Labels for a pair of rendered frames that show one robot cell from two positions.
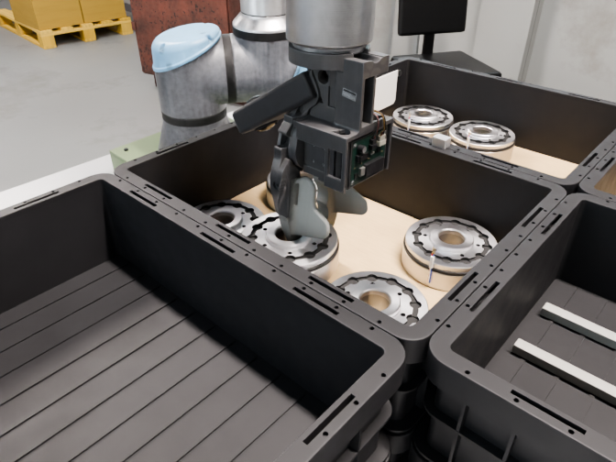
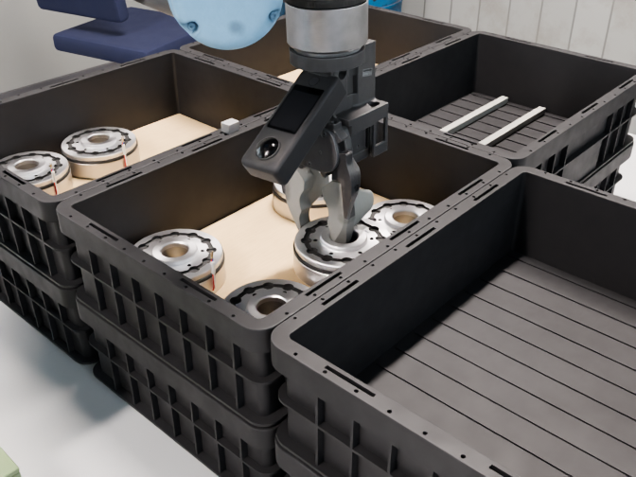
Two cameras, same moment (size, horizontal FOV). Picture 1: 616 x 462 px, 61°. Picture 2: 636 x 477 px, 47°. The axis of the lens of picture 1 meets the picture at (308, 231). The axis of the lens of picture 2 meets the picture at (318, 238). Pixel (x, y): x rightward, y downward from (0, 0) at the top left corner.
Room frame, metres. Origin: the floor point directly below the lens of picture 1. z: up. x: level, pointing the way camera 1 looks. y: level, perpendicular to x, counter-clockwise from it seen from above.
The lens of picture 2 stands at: (0.47, 0.66, 1.29)
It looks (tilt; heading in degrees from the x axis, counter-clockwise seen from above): 32 degrees down; 270
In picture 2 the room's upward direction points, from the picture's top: straight up
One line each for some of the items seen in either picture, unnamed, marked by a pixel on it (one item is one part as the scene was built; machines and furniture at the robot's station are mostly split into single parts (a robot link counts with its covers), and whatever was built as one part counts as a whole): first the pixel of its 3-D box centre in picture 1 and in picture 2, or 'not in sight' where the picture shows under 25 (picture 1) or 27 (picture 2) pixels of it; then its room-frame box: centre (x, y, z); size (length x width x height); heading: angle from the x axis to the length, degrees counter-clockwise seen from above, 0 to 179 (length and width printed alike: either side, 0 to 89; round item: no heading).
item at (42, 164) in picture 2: (423, 114); (26, 166); (0.85, -0.20, 0.86); 0.05 x 0.05 x 0.01
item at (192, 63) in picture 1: (192, 68); not in sight; (0.91, 0.20, 0.92); 0.13 x 0.12 x 0.14; 102
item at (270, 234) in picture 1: (289, 235); (344, 238); (0.45, 0.02, 0.89); 0.05 x 0.05 x 0.01
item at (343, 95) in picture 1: (333, 114); (333, 105); (0.46, -0.02, 1.02); 0.09 x 0.08 x 0.12; 48
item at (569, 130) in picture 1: (459, 144); (132, 153); (0.72, -0.23, 0.87); 0.40 x 0.30 x 0.11; 48
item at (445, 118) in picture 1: (423, 116); (27, 169); (0.85, -0.20, 0.86); 0.10 x 0.10 x 0.01
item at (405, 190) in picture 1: (330, 227); (296, 234); (0.50, -0.03, 0.87); 0.40 x 0.30 x 0.11; 48
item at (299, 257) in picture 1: (289, 238); (344, 241); (0.45, 0.02, 0.89); 0.10 x 0.10 x 0.01
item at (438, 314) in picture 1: (332, 188); (295, 193); (0.50, -0.03, 0.92); 0.40 x 0.30 x 0.02; 48
